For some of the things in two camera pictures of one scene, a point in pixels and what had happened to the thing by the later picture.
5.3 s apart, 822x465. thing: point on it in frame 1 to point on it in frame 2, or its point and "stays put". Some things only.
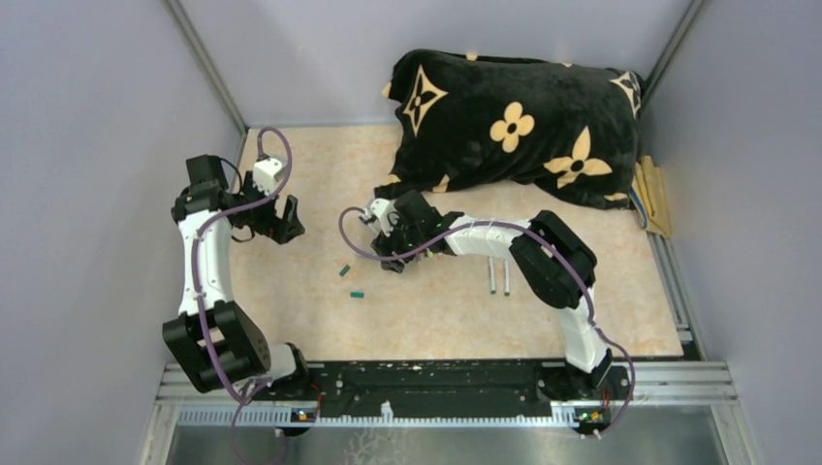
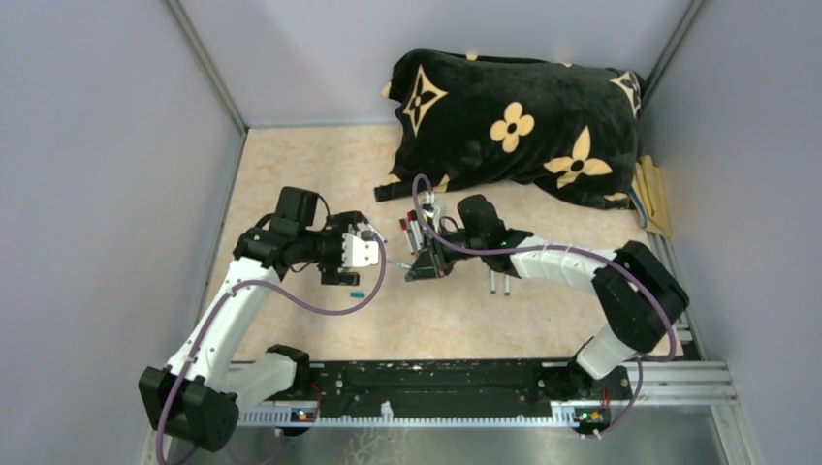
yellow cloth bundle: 649,197 stays put
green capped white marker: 491,274 stays put
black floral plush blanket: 467,121 stays put
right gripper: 386,243 to 431,262
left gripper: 275,214 to 337,277
